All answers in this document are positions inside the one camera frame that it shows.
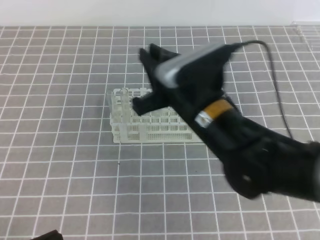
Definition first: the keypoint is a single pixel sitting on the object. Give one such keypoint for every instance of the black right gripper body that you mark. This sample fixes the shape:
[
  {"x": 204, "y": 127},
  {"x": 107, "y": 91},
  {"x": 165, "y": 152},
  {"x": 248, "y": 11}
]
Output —
[{"x": 195, "y": 93}]

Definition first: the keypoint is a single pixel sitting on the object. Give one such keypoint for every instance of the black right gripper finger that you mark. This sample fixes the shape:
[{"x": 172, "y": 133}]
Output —
[
  {"x": 147, "y": 103},
  {"x": 153, "y": 57}
]

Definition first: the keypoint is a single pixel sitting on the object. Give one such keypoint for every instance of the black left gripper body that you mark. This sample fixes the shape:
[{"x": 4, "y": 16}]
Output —
[{"x": 52, "y": 235}]

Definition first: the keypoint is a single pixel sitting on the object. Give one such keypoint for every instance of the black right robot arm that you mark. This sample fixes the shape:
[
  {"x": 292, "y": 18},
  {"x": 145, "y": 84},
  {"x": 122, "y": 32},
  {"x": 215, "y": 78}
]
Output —
[{"x": 255, "y": 159}]

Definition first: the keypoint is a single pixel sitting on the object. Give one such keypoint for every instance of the white plastic test tube rack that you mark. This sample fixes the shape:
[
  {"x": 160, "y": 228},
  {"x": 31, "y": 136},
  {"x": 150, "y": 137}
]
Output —
[{"x": 160, "y": 126}]

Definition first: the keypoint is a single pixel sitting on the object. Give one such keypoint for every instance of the clear test tube in rack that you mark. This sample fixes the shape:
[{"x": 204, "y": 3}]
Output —
[{"x": 125, "y": 105}]

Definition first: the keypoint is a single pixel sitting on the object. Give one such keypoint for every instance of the clear test tube far left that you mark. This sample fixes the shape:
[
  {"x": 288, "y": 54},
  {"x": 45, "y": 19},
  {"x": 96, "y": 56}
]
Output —
[{"x": 110, "y": 98}]

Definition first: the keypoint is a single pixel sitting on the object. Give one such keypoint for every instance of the grey checkered tablecloth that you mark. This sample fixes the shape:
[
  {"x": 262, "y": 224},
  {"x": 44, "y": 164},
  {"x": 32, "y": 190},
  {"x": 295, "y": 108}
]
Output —
[{"x": 61, "y": 170}]

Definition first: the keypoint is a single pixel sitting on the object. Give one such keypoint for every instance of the clear acrylic rack at edge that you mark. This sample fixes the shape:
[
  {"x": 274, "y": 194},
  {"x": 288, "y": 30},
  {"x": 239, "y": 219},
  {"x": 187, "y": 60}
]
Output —
[{"x": 309, "y": 31}]

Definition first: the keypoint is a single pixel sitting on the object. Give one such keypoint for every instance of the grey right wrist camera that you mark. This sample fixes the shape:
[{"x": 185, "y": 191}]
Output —
[{"x": 197, "y": 67}]

